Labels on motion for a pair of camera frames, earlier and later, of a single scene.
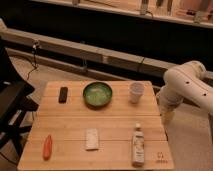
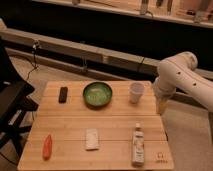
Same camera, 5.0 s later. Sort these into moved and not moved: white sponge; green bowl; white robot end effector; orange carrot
Moved: white robot end effector
Not moved: orange carrot; green bowl; white sponge
